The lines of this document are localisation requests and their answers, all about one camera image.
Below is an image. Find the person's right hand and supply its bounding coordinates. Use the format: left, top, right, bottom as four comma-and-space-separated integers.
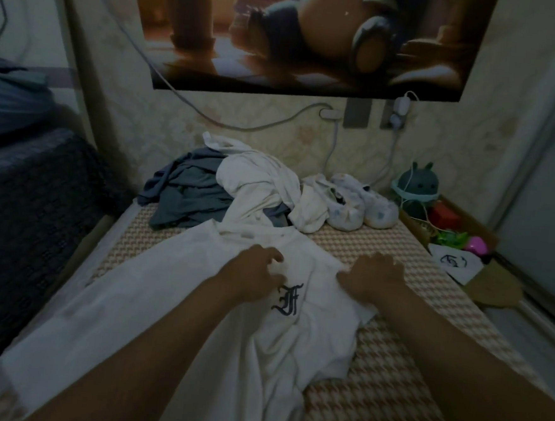
334, 250, 408, 308

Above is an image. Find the person's left hand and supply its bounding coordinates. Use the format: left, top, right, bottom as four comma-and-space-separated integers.
212, 242, 290, 307

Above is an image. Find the white printed slipper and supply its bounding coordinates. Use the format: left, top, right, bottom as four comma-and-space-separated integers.
328, 172, 402, 231
300, 175, 368, 233

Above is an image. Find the pile of grey-blue clothes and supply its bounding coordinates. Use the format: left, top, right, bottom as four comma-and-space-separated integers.
134, 141, 297, 239

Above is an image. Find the white T-shirt with letter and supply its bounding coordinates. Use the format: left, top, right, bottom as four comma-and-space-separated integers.
0, 203, 386, 421

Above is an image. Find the person's right forearm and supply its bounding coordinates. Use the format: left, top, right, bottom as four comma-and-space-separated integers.
362, 286, 555, 421

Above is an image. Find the person's left forearm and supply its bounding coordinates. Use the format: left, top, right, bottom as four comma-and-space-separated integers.
21, 271, 245, 421

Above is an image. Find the white printed card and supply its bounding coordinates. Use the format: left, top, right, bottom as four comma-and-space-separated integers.
426, 241, 486, 287

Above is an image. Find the green toy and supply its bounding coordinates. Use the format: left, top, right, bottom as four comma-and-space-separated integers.
434, 228, 471, 251

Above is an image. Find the red toy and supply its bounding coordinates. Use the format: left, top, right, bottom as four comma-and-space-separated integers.
428, 202, 464, 232

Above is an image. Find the teal round bunny lamp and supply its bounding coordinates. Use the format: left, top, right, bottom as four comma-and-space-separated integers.
392, 159, 443, 209

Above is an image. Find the pink ball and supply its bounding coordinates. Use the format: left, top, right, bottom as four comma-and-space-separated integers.
464, 235, 490, 258

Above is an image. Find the wooden bedside tray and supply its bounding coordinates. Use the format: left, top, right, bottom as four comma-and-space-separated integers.
391, 193, 532, 312

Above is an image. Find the white charger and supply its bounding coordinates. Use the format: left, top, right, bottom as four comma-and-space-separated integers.
389, 93, 415, 133

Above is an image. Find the grey sliding door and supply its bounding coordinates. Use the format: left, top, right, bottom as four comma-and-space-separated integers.
482, 91, 555, 333

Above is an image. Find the dark patterned bed cover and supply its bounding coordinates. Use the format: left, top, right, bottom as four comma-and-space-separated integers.
0, 122, 137, 411

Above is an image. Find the grey-green pillow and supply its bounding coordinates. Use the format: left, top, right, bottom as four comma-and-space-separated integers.
0, 70, 59, 148

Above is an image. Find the thin white charger cable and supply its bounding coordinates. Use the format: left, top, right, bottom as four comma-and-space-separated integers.
369, 124, 403, 193

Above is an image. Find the long white cable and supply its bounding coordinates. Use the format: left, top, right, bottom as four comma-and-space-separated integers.
70, 0, 352, 140

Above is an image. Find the grey wall socket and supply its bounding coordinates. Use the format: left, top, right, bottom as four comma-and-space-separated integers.
342, 97, 374, 130

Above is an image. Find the cartoon bear wall poster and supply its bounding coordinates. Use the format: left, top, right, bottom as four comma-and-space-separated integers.
123, 0, 500, 113

